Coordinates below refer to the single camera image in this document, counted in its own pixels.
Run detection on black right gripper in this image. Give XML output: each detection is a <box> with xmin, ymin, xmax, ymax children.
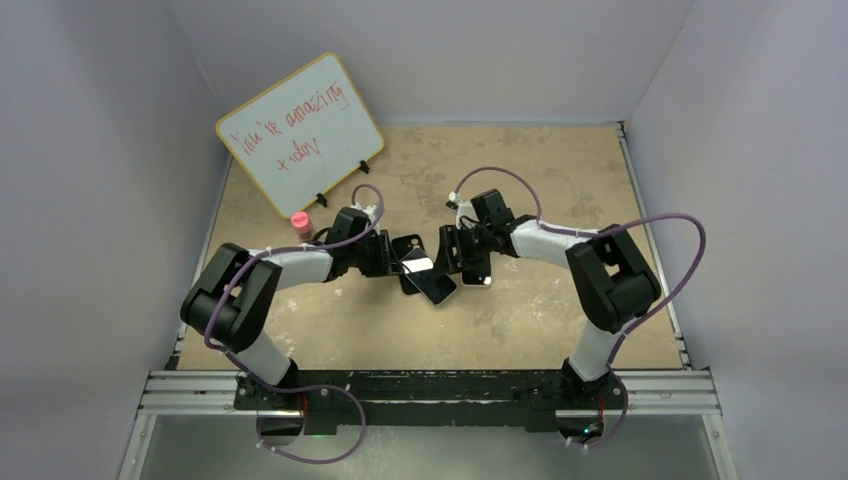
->
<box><xmin>432</xmin><ymin>224</ymin><xmax>494</xmax><ymax>279</ymax></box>

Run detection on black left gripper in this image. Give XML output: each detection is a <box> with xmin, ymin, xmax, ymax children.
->
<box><xmin>347</xmin><ymin>230</ymin><xmax>402</xmax><ymax>278</ymax></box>

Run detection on black phone case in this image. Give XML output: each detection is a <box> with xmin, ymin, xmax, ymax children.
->
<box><xmin>390</xmin><ymin>234</ymin><xmax>423</xmax><ymax>296</ymax></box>

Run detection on black smartphone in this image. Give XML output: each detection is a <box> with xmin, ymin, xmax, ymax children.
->
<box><xmin>400</xmin><ymin>248</ymin><xmax>458</xmax><ymax>306</ymax></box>

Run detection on clear phone case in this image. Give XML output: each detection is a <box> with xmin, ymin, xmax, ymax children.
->
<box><xmin>460</xmin><ymin>258</ymin><xmax>492</xmax><ymax>288</ymax></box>

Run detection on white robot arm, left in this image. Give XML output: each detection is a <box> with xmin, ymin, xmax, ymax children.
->
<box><xmin>180</xmin><ymin>206</ymin><xmax>404</xmax><ymax>409</ymax></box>

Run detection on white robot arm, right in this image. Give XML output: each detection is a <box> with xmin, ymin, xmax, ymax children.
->
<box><xmin>434</xmin><ymin>189</ymin><xmax>661</xmax><ymax>407</ymax></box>

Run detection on pink capped bottle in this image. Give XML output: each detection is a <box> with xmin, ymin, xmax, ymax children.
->
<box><xmin>290</xmin><ymin>211</ymin><xmax>315</xmax><ymax>241</ymax></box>

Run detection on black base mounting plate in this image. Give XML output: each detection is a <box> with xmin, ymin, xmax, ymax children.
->
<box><xmin>234</xmin><ymin>369</ymin><xmax>626</xmax><ymax>439</ymax></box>

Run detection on whiteboard with red writing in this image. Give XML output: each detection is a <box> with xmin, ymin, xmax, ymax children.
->
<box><xmin>215</xmin><ymin>52</ymin><xmax>385</xmax><ymax>218</ymax></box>

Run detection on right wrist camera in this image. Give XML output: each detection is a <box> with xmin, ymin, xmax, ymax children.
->
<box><xmin>445</xmin><ymin>191</ymin><xmax>478</xmax><ymax>228</ymax></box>

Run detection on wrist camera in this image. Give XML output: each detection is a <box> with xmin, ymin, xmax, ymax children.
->
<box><xmin>445</xmin><ymin>191</ymin><xmax>478</xmax><ymax>228</ymax></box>
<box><xmin>352</xmin><ymin>203</ymin><xmax>380</xmax><ymax>223</ymax></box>

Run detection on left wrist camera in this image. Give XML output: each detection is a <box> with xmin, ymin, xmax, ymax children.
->
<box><xmin>352</xmin><ymin>203</ymin><xmax>380</xmax><ymax>223</ymax></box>

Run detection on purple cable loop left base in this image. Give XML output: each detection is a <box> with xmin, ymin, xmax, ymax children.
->
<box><xmin>256</xmin><ymin>384</ymin><xmax>367</xmax><ymax>465</ymax></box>

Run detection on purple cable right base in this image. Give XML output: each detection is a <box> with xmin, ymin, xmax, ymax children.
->
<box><xmin>566</xmin><ymin>377</ymin><xmax>631</xmax><ymax>452</ymax></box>

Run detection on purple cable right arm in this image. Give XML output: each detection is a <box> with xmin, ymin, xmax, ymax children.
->
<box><xmin>450</xmin><ymin>165</ymin><xmax>708</xmax><ymax>372</ymax></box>

